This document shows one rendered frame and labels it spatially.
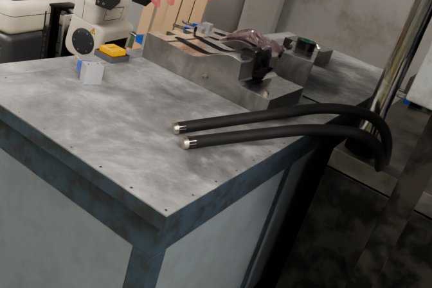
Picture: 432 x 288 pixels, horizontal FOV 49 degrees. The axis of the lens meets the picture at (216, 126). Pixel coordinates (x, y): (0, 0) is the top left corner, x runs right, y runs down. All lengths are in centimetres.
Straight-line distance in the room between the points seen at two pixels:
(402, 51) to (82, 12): 117
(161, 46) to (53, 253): 76
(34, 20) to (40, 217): 103
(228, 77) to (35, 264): 75
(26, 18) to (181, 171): 116
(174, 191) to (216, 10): 376
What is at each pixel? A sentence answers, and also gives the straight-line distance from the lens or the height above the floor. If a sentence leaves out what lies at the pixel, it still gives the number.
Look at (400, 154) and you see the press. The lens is 161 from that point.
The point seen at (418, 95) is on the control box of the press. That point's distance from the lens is 103.
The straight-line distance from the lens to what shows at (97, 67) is 133.
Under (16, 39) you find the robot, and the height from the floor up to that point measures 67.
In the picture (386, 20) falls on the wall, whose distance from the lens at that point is 428.
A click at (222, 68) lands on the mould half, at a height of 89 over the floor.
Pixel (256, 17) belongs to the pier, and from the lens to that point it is 430.
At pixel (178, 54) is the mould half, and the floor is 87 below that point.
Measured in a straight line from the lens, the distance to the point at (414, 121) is 185.
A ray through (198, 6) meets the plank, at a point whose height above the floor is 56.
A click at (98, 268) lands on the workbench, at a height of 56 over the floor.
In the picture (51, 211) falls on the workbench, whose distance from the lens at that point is 116.
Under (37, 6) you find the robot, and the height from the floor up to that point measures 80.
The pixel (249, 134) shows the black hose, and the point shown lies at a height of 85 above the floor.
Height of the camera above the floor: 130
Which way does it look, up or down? 23 degrees down
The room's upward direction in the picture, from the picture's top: 17 degrees clockwise
